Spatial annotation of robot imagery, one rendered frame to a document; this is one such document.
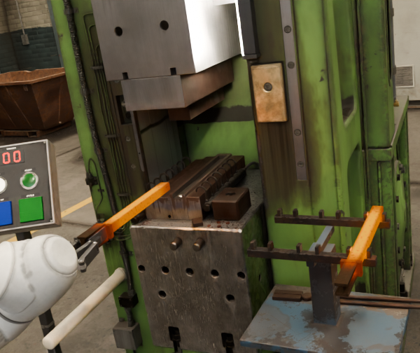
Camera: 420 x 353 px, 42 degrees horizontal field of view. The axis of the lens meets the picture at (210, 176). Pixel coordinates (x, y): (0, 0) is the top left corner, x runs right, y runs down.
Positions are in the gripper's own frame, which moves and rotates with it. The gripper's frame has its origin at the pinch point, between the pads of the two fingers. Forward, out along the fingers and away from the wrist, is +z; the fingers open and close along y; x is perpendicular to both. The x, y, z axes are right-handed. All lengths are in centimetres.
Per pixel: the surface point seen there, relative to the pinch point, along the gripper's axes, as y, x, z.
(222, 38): 12, 36, 68
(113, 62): -14, 35, 45
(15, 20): -673, 44, 755
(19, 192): -48, -1, 30
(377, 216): 60, -10, 37
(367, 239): 60, -9, 24
